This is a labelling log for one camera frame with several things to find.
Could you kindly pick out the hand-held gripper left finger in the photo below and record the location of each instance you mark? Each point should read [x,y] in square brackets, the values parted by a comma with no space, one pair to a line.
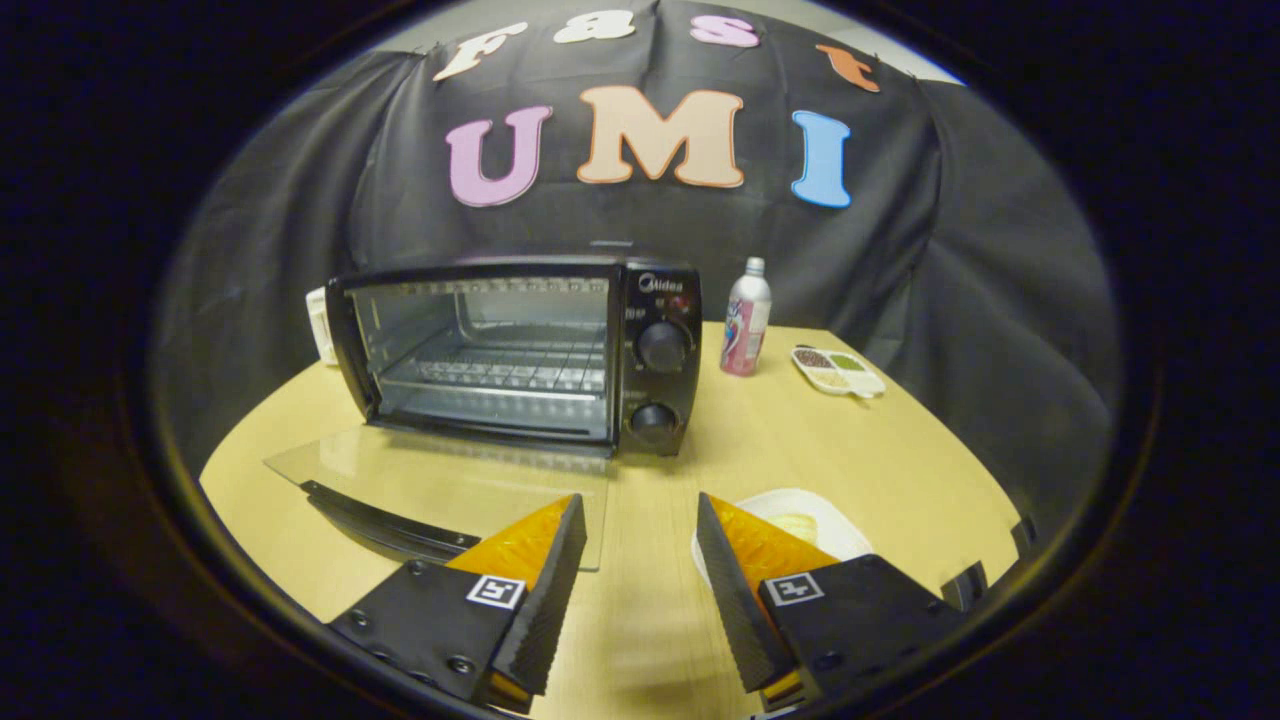
[550,610]

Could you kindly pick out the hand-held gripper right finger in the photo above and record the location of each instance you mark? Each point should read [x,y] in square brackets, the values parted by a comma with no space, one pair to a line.
[735,600]

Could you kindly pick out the pale bread roll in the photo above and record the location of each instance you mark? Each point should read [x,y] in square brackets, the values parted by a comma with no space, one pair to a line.
[795,527]

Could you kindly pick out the black toaster oven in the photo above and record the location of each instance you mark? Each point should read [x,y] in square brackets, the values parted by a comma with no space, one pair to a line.
[660,400]

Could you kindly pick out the white pop-up toaster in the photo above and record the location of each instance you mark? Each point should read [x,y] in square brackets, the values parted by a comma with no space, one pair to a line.
[322,325]

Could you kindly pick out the white square plate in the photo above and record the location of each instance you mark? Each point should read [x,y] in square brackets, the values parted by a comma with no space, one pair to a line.
[830,520]

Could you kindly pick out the black table clamp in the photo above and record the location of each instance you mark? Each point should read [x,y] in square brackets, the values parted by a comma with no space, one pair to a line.
[1024,535]
[965,588]

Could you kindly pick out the divided white condiment tray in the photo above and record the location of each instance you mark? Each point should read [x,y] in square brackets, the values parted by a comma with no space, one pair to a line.
[838,370]

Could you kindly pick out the pink and white bottle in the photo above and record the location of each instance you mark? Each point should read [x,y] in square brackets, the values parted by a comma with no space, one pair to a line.
[746,320]

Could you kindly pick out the black backdrop cloth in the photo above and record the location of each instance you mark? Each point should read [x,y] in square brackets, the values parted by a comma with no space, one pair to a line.
[950,250]

